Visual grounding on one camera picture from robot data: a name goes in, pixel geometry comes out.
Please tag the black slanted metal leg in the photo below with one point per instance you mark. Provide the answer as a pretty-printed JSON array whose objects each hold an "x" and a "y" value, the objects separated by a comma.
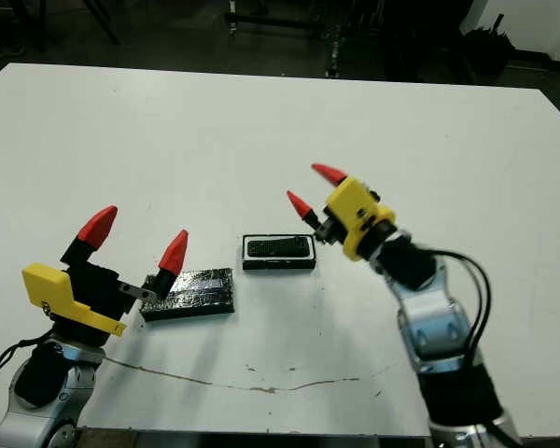
[{"x": 105, "y": 24}]

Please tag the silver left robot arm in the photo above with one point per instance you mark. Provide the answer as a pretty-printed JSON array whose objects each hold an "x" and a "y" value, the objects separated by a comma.
[{"x": 51, "y": 410}]

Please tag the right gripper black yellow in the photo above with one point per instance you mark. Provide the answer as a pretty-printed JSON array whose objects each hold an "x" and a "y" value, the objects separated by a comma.
[{"x": 354, "y": 214}]

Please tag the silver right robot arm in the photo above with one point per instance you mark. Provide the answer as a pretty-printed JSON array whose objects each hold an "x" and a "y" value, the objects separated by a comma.
[{"x": 434, "y": 326}]

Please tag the black box with white insert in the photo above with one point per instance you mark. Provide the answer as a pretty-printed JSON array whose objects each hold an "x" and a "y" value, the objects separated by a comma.
[{"x": 280, "y": 266}]

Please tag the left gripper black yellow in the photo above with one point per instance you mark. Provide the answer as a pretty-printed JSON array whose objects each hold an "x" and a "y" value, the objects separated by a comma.
[{"x": 93, "y": 294}]

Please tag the glossy black box lid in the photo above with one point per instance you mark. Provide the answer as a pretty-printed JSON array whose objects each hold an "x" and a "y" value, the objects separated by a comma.
[{"x": 200, "y": 289}]

